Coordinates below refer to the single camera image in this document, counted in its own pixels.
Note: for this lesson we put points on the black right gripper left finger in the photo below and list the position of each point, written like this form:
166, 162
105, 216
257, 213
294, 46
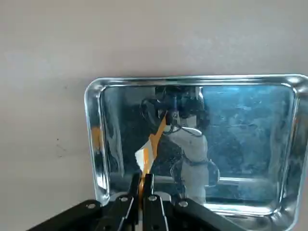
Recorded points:
120, 214

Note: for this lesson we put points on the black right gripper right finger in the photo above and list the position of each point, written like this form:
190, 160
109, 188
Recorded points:
156, 214

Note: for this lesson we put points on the shiny metal tray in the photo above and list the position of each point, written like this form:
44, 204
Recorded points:
240, 144

